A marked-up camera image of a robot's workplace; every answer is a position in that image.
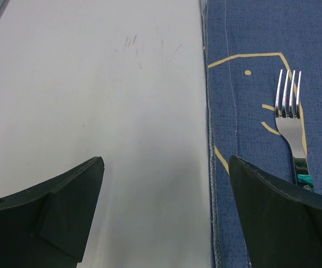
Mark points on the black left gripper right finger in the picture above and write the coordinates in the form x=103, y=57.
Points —
x=281, y=222

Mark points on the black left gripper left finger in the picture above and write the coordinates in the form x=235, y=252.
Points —
x=48, y=225

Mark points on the fork with green handle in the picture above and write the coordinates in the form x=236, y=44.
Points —
x=288, y=123

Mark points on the blue fish-print placemat cloth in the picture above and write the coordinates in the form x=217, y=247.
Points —
x=253, y=49

